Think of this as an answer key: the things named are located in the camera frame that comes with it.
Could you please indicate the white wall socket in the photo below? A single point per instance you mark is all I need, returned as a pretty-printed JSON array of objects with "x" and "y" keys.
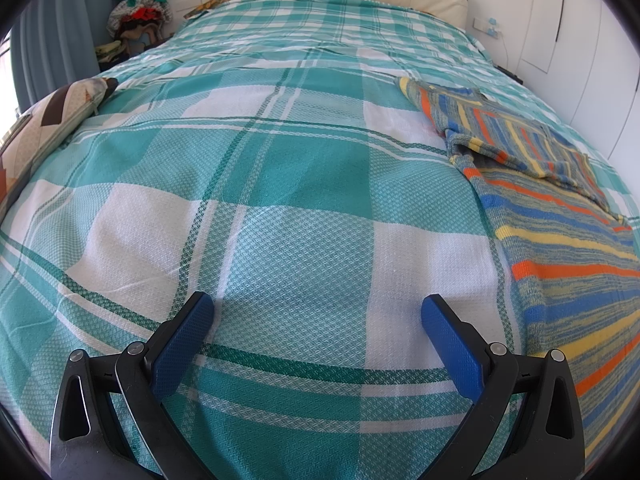
[{"x": 487, "y": 26}]

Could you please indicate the brown chevron patterned pillow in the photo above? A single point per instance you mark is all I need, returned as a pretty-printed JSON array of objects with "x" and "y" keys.
[{"x": 55, "y": 110}]

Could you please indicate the yellow patterned pillow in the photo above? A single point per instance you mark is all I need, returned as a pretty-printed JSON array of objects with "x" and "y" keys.
[{"x": 215, "y": 2}]

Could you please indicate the striped knit sweater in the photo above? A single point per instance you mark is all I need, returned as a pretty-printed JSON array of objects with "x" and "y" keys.
[{"x": 560, "y": 260}]

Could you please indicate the blue-grey curtain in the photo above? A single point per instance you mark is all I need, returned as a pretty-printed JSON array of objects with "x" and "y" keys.
[{"x": 60, "y": 35}]

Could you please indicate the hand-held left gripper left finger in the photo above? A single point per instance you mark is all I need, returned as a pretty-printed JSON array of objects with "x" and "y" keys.
[{"x": 182, "y": 345}]

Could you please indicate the teal plaid bed blanket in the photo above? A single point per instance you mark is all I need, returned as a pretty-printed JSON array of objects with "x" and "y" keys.
[{"x": 275, "y": 210}]

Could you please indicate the pile of colourful clothes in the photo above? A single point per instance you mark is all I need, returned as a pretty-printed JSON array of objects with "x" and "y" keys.
[{"x": 142, "y": 15}]

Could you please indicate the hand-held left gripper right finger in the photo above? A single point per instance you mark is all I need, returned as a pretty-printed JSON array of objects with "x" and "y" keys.
[{"x": 450, "y": 345}]

